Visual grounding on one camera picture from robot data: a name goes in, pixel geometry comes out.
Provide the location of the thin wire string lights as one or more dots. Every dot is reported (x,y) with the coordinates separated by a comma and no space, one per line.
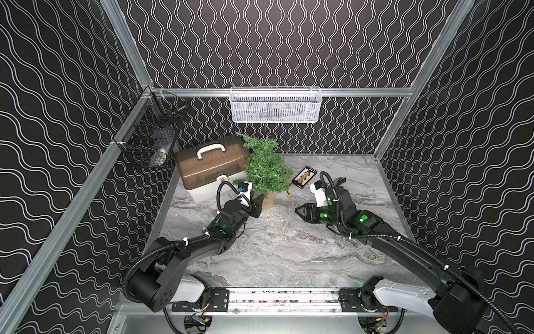
(272,233)

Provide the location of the brown white storage box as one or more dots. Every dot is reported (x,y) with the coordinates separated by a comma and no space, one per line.
(203,168)

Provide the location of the small green christmas tree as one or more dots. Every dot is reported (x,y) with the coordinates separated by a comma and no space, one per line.
(265,168)

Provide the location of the black wire wall basket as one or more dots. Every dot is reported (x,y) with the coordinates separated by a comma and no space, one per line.
(149,143)

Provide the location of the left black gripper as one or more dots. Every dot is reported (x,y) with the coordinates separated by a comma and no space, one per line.
(254,205)

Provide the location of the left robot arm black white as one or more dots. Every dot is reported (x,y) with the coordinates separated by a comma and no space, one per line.
(154,279)

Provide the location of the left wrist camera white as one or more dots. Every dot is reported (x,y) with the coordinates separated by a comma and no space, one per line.
(245,192)

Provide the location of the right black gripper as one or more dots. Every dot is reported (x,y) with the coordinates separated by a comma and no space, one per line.
(309,215)

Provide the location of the white wire wall basket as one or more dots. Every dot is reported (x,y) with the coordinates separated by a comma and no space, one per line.
(275,104)

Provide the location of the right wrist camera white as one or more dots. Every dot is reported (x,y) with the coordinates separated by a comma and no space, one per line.
(318,190)

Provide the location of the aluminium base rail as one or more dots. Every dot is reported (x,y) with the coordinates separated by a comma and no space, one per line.
(288,300)

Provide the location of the black battery pack case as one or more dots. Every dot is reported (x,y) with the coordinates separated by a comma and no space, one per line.
(304,177)

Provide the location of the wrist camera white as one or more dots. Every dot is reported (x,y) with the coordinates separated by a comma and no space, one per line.
(245,192)
(318,190)

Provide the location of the small black tool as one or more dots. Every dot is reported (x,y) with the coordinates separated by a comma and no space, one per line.
(339,181)

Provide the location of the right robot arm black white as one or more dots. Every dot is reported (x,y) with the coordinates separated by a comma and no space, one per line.
(454,298)

